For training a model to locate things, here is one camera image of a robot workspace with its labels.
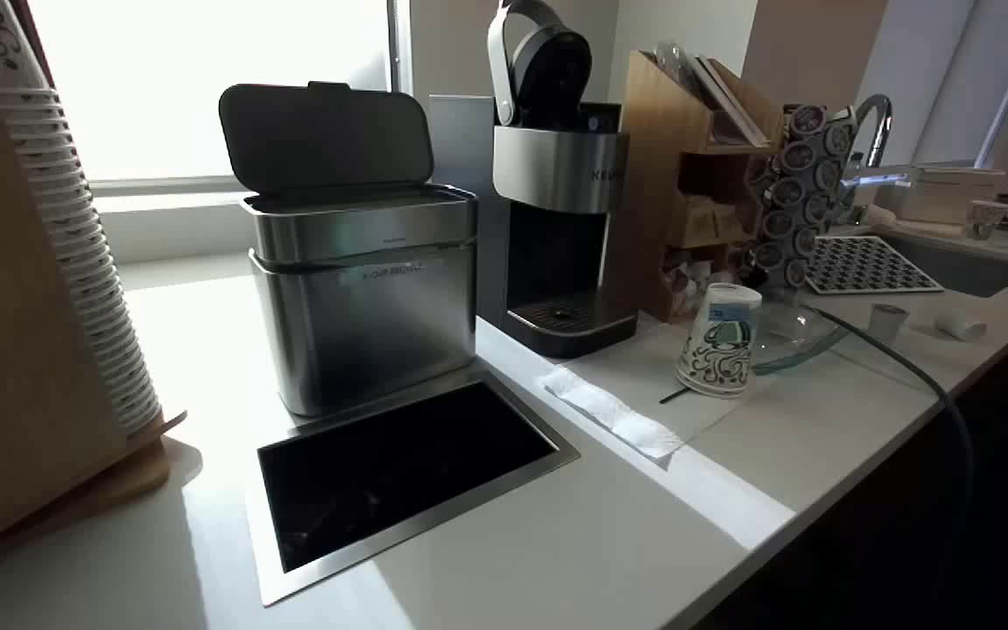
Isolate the small white coffee pod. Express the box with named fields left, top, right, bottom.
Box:
left=870, top=302, right=911, bottom=345

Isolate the black and steel coffee machine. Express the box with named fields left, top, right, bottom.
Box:
left=481, top=0, right=643, bottom=359

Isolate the black coffee pod carousel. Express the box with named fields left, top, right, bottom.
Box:
left=745, top=103, right=864, bottom=299

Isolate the stainless steel lidded bin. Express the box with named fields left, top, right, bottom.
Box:
left=214, top=78, right=482, bottom=422

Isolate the steel framed counter chute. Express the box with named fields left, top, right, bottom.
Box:
left=248, top=372, right=583, bottom=613

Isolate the wooden condiment organizer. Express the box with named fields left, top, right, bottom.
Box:
left=614, top=43, right=792, bottom=327

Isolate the printed paper cup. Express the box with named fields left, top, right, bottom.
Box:
left=673, top=279, right=766, bottom=400

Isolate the white edged booklet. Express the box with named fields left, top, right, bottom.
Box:
left=691, top=51, right=773, bottom=153

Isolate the patterned drying mat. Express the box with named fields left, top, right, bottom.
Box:
left=802, top=229, right=949, bottom=299

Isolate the bright window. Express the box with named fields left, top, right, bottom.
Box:
left=25, top=0, right=401, bottom=191

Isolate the chrome faucet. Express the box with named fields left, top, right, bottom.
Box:
left=845, top=90, right=918, bottom=195

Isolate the steel sink basin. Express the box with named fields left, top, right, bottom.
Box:
left=877, top=219, right=1008, bottom=302

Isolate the wooden cup holder board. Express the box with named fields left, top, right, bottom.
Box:
left=0, top=0, right=191, bottom=575

